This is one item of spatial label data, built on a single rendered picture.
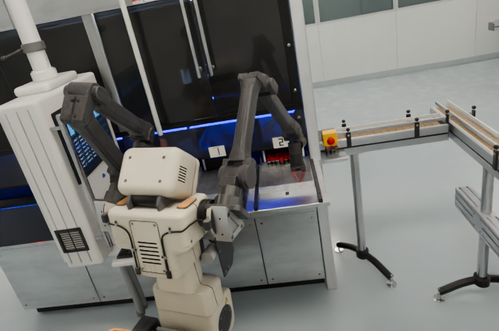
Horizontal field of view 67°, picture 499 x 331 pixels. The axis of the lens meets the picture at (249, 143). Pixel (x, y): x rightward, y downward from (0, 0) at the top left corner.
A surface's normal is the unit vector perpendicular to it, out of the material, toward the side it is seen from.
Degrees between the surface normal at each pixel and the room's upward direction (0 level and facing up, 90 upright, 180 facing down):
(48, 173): 90
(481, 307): 0
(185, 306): 82
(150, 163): 48
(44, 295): 90
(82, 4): 90
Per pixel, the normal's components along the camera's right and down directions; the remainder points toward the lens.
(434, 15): -0.05, 0.39
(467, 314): -0.18, -0.91
